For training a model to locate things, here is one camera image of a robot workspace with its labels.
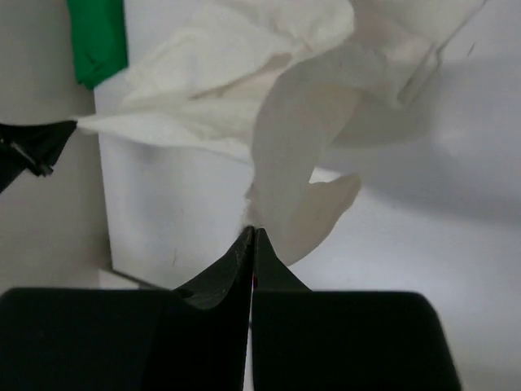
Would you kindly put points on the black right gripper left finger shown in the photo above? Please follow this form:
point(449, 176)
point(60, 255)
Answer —
point(191, 338)

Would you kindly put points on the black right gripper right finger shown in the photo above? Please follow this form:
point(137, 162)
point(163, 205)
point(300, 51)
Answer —
point(356, 340)

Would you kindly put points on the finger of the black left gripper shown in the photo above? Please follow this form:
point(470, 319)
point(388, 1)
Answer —
point(33, 148)

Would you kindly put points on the green t shirt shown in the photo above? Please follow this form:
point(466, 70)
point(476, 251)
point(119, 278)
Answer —
point(99, 44)

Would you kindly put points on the cream white t shirt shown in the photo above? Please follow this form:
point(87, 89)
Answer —
point(277, 81)

